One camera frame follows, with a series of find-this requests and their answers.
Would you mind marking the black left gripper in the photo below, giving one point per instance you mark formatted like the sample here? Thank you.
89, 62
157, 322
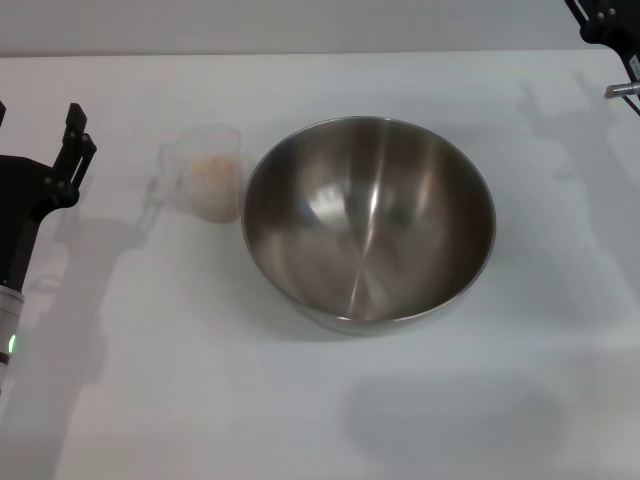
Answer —
17, 210

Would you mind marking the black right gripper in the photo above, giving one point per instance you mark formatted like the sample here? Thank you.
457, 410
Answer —
620, 25

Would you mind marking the stainless steel mixing bowl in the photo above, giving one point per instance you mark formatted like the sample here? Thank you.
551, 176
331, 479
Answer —
370, 225

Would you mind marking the clear plastic measuring cup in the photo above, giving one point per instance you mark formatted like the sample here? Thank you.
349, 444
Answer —
212, 145

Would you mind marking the pale rice grains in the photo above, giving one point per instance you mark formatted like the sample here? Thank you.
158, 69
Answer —
212, 185

